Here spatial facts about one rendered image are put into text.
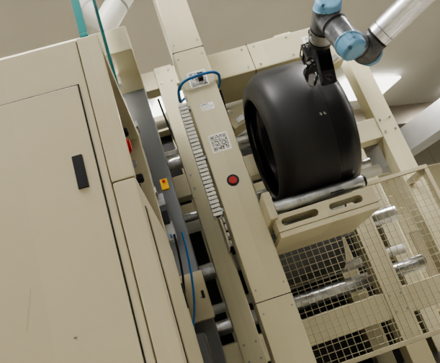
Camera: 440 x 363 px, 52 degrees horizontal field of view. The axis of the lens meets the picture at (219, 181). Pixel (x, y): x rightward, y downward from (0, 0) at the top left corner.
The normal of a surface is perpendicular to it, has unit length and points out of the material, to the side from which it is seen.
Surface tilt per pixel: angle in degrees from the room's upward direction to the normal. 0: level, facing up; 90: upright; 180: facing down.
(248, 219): 90
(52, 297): 90
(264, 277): 90
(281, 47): 90
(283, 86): 70
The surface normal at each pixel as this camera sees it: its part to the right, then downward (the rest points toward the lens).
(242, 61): -0.01, -0.33
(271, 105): -0.68, -0.14
